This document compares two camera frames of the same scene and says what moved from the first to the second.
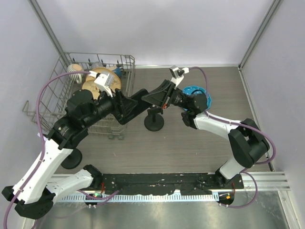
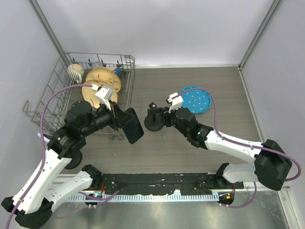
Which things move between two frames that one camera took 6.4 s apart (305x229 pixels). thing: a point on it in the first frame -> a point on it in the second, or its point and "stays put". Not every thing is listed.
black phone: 141,105 -> 134,130
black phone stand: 154,121 stays put
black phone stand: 72,161 stays put
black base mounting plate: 164,183 stays put
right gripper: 161,95 -> 167,116
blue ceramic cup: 118,71 stays put
